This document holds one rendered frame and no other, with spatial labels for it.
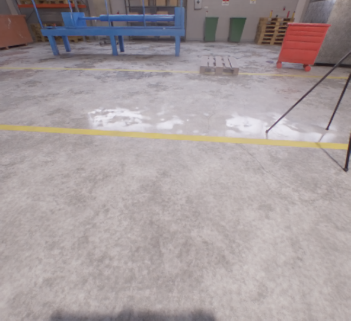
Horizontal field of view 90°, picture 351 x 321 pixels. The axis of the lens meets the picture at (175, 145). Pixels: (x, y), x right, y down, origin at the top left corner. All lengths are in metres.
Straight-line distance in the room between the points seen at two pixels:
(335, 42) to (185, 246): 5.68
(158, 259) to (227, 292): 0.35
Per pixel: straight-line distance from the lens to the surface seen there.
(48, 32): 7.15
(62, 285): 1.16
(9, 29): 10.14
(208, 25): 9.69
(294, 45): 5.14
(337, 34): 6.02
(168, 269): 1.05
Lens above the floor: 1.00
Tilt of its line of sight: 36 degrees down
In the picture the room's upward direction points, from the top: straight up
